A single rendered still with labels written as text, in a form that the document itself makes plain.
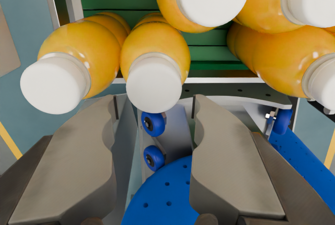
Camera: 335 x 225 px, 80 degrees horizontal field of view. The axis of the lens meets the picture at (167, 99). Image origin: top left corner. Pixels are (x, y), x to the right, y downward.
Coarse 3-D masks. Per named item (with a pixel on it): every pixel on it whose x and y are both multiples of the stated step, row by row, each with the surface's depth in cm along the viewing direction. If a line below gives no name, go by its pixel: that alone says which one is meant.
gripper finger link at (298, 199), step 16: (256, 144) 8; (272, 160) 7; (272, 176) 7; (288, 176) 7; (288, 192) 6; (304, 192) 6; (288, 208) 6; (304, 208) 6; (320, 208) 6; (240, 224) 6; (256, 224) 5; (272, 224) 5; (288, 224) 5; (304, 224) 5; (320, 224) 5
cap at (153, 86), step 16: (144, 64) 13; (160, 64) 13; (128, 80) 14; (144, 80) 14; (160, 80) 14; (176, 80) 14; (128, 96) 14; (144, 96) 14; (160, 96) 14; (176, 96) 14; (160, 112) 15
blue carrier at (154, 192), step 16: (176, 160) 34; (160, 176) 31; (176, 176) 31; (144, 192) 28; (160, 192) 28; (176, 192) 28; (128, 208) 26; (144, 208) 26; (160, 208) 26; (176, 208) 26; (128, 224) 24; (144, 224) 24; (160, 224) 24; (176, 224) 24; (192, 224) 24
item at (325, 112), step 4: (308, 100) 33; (312, 100) 32; (312, 104) 34; (316, 104) 33; (320, 104) 33; (316, 108) 34; (320, 108) 33; (324, 108) 30; (324, 112) 30; (328, 112) 29; (332, 112) 29; (328, 116) 31; (332, 116) 30; (332, 120) 30
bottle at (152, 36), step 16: (144, 16) 26; (160, 16) 23; (144, 32) 17; (160, 32) 17; (176, 32) 18; (128, 48) 16; (144, 48) 16; (160, 48) 16; (176, 48) 16; (128, 64) 16; (176, 64) 15
